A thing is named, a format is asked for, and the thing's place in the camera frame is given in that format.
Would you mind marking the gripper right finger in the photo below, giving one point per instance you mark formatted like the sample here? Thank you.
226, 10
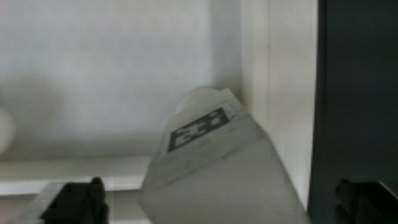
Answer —
366, 202

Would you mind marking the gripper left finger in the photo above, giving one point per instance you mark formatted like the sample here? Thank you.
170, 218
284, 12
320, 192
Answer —
78, 206

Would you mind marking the white leg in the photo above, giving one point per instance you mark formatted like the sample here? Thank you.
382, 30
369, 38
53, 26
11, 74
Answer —
217, 181

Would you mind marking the white square tabletop part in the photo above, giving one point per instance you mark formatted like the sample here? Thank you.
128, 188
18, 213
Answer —
103, 59

